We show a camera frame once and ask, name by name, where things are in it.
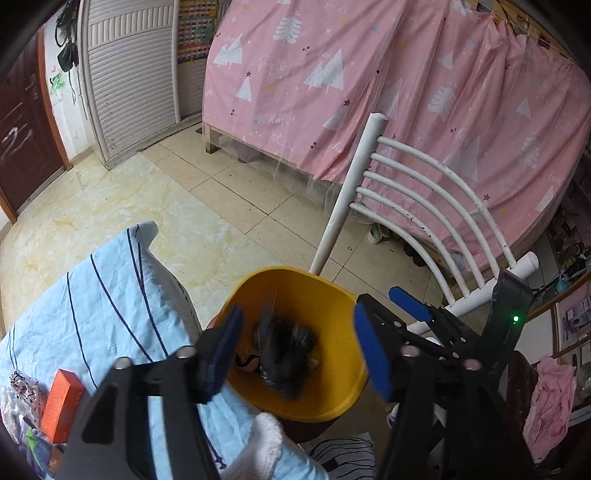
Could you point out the white louvered wardrobe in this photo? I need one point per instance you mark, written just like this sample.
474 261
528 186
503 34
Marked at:
124 83

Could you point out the colourful grid wall poster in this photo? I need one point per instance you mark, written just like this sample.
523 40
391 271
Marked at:
196 32

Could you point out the dark brown door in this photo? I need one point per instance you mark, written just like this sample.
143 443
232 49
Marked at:
23 129

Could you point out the cluttered wooden desk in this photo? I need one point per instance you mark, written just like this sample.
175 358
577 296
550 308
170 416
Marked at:
572 277

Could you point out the black hanging bag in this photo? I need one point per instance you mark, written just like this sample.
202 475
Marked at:
68 53

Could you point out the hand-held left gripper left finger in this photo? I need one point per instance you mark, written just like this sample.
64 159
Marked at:
225 350

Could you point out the white slatted chair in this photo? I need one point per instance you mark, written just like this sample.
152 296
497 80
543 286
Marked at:
364 152

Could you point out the green blue packet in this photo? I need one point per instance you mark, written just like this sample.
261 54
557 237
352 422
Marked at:
39 450

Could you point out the dark sock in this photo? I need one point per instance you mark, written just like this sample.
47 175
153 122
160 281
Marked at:
281 350

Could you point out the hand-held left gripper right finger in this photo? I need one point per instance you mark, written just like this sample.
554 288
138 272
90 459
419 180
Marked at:
373 355

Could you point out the light blue striped tablecloth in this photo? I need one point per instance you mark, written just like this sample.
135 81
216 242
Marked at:
115 300

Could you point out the black shoes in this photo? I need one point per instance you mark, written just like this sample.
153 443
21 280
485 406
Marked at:
414 254

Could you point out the wooden bed frame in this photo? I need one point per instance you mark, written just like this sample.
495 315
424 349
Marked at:
210 138

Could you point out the white printed packet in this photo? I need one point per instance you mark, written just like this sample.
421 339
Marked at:
23 392

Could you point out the black striped white cloth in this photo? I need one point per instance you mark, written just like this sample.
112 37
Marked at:
341 454

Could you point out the pink tree-print curtain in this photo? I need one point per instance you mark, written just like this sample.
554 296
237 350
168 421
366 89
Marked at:
323 46

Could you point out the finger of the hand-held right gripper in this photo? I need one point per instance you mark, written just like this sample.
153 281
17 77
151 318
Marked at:
408 302

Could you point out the person's left hand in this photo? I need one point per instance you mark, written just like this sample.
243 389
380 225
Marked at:
268 438

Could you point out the orange box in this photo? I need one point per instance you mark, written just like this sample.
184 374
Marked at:
62 401

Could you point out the yellow plastic bin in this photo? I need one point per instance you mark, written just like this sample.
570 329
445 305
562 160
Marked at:
300 295

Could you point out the pink cloth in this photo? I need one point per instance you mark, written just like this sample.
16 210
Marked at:
549 406

